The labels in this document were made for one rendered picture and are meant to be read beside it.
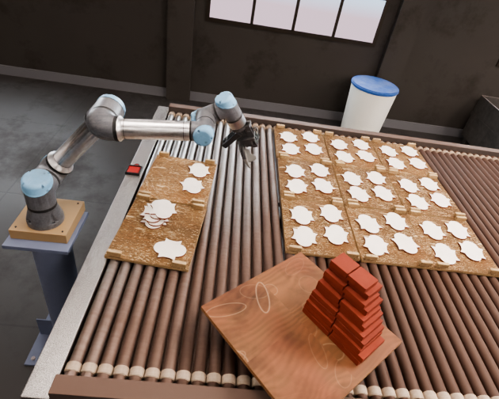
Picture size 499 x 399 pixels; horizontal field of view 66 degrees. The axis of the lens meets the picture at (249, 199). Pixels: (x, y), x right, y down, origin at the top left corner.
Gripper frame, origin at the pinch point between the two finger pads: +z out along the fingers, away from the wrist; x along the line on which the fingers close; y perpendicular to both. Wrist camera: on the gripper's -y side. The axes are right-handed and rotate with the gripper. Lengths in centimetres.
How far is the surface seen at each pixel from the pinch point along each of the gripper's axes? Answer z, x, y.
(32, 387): -27, -106, -45
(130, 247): -6, -48, -46
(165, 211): 0.7, -26.1, -39.2
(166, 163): 12, 16, -59
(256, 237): 26.2, -27.7, -3.6
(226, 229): 19.8, -26.5, -16.4
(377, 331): 11, -75, 51
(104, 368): -16, -97, -30
